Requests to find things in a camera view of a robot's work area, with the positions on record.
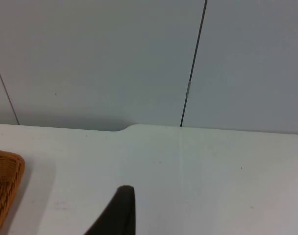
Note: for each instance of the pale brown wicker basket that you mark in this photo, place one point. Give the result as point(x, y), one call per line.
point(4, 186)

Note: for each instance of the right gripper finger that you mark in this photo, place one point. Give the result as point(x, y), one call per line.
point(119, 215)

